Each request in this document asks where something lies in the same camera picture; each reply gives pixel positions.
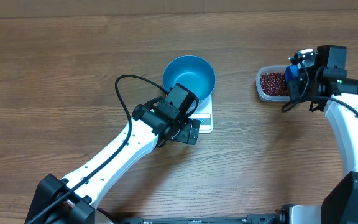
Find blue plastic measuring scoop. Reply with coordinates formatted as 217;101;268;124
285;65;298;85

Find clear plastic food container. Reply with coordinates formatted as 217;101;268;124
255;65;290;103

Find blue metal bowl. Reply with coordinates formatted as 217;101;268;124
162;55;216;102

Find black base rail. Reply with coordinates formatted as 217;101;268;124
97;208;278;224

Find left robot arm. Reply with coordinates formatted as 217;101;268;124
25;83;200;224

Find white digital kitchen scale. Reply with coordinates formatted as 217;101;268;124
190;95;213;134

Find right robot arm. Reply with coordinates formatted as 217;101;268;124
277;45;358;223

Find red adzuki beans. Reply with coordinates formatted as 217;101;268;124
260;72;288;96

